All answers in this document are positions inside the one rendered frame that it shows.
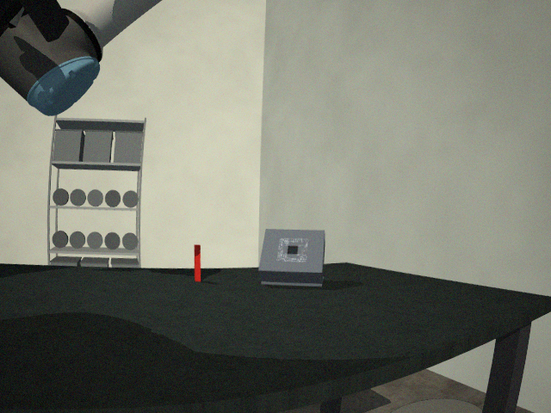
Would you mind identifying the red rectangular peg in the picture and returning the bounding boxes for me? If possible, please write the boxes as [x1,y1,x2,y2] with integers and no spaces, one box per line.
[195,245,201,281]

